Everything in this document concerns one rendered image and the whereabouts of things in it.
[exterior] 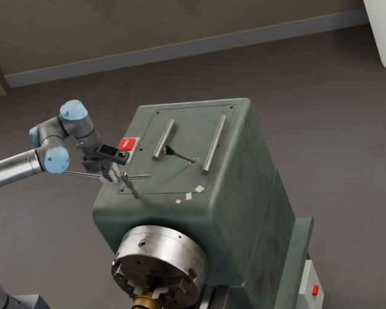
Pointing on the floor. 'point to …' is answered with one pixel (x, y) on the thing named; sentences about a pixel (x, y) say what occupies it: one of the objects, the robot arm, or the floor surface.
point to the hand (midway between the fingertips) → (119, 182)
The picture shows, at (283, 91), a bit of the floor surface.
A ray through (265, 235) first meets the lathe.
